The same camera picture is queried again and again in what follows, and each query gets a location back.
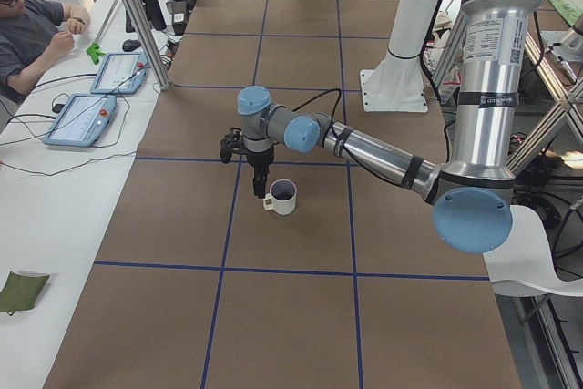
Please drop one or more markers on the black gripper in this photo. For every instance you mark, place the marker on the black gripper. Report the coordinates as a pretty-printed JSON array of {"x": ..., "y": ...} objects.
[{"x": 259, "y": 160}]

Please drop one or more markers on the white plastic mug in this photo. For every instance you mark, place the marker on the white plastic mug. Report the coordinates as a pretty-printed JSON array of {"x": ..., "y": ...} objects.
[{"x": 281, "y": 197}]

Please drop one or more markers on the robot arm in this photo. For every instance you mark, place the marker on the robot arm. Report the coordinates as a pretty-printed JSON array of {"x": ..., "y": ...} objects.
[{"x": 471, "y": 192}]

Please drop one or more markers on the black water bottle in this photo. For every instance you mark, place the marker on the black water bottle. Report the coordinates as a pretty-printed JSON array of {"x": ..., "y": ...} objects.
[{"x": 154, "y": 14}]

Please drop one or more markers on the black computer mouse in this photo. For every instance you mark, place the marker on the black computer mouse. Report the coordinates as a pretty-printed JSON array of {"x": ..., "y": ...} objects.
[{"x": 130, "y": 45}]

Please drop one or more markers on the far blue teach pendant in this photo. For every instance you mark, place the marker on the far blue teach pendant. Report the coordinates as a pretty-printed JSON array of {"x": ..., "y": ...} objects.
[{"x": 120, "y": 73}]

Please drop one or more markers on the blue teach pendant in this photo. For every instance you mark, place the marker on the blue teach pendant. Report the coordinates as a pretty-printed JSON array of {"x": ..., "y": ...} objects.
[
  {"x": 82, "y": 120},
  {"x": 120, "y": 73}
]

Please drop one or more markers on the near blue teach pendant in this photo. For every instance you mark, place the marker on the near blue teach pendant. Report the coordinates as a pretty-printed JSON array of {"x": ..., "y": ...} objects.
[{"x": 82, "y": 120}]

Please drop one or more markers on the green plastic clip tool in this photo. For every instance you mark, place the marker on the green plastic clip tool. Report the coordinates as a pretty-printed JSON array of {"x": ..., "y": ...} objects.
[{"x": 95, "y": 53}]

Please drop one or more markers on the person in grey shirt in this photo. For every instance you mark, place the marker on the person in grey shirt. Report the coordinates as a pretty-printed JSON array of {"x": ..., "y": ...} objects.
[{"x": 35, "y": 34}]

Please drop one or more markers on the green cloth pouch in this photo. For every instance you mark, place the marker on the green cloth pouch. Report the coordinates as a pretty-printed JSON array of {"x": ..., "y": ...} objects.
[{"x": 21, "y": 292}]

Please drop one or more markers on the white chair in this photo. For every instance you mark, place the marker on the white chair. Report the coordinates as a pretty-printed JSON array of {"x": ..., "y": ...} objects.
[{"x": 522, "y": 266}]

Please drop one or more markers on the aluminium frame post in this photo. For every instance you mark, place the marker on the aluminium frame post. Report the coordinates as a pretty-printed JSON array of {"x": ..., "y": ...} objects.
[{"x": 140, "y": 22}]

